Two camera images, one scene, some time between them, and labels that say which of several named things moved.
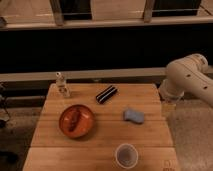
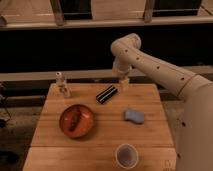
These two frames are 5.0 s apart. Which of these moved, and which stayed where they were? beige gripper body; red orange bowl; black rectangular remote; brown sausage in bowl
Moved: beige gripper body
Stayed: brown sausage in bowl; black rectangular remote; red orange bowl
